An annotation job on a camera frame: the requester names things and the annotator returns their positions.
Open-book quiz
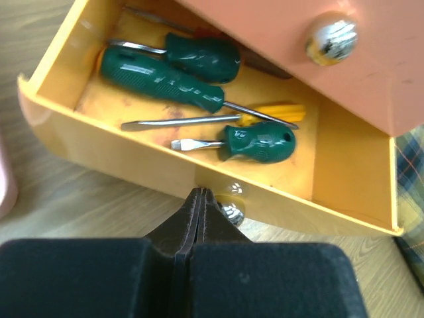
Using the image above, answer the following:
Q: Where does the white round drawer cabinet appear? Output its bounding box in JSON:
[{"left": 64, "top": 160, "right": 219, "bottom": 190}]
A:
[{"left": 17, "top": 1, "right": 423, "bottom": 236}]

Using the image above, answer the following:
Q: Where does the long green screwdriver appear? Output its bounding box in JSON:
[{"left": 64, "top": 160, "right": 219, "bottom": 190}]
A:
[{"left": 97, "top": 46, "right": 299, "bottom": 129}]

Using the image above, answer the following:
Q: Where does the stubby green orange screwdriver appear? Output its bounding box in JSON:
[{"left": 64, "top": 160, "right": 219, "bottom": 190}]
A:
[{"left": 109, "top": 32, "right": 242, "bottom": 83}]

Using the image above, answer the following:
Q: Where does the yellow handle screwdriver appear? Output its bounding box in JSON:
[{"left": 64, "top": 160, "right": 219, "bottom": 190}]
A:
[{"left": 121, "top": 104, "right": 306, "bottom": 131}]

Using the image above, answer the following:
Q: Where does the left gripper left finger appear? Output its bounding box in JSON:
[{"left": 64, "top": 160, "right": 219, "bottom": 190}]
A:
[{"left": 1, "top": 188, "right": 202, "bottom": 317}]

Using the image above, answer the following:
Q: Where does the purple handle screwdriver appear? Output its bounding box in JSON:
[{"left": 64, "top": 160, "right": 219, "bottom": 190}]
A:
[{"left": 123, "top": 4, "right": 292, "bottom": 80}]

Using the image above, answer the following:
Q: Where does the yellow plaid cloth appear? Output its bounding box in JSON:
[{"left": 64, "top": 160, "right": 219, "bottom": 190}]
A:
[{"left": 394, "top": 125, "right": 423, "bottom": 289}]

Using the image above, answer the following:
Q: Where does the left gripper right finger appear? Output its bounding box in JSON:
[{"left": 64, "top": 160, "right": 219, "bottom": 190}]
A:
[{"left": 190, "top": 188, "right": 368, "bottom": 317}]

